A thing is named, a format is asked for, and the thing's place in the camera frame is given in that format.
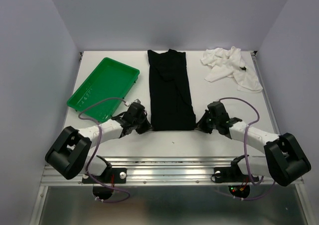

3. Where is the black t shirt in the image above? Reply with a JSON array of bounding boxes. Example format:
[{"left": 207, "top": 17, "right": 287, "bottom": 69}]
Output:
[{"left": 147, "top": 49, "right": 196, "bottom": 131}]

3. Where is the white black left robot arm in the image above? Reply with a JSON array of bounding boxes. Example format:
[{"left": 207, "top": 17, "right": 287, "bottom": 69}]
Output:
[{"left": 45, "top": 112, "right": 152, "bottom": 182}]

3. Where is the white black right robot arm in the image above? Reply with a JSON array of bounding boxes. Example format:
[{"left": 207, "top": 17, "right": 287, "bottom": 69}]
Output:
[{"left": 196, "top": 110, "right": 311, "bottom": 187}]

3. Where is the green plastic tray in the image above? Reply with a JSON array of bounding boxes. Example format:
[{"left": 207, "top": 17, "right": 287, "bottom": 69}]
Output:
[{"left": 67, "top": 57, "right": 140, "bottom": 112}]

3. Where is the white t shirt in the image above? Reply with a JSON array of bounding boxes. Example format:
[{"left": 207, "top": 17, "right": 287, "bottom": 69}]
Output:
[{"left": 201, "top": 46, "right": 263, "bottom": 93}]

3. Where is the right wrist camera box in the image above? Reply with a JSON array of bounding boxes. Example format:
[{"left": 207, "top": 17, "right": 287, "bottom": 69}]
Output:
[{"left": 207, "top": 101, "right": 229, "bottom": 120}]

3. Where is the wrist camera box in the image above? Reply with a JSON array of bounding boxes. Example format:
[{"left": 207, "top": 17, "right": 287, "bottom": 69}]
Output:
[
  {"left": 125, "top": 102, "right": 145, "bottom": 118},
  {"left": 207, "top": 101, "right": 229, "bottom": 120}
]

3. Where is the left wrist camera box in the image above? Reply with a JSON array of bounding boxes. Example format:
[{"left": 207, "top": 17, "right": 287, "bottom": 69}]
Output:
[{"left": 125, "top": 102, "right": 145, "bottom": 118}]

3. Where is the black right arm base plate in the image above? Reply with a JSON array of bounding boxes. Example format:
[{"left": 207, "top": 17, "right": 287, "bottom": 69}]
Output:
[{"left": 210, "top": 167, "right": 251, "bottom": 184}]

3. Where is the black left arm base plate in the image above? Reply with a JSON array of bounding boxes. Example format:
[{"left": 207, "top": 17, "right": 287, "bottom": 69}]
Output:
[{"left": 93, "top": 167, "right": 127, "bottom": 184}]

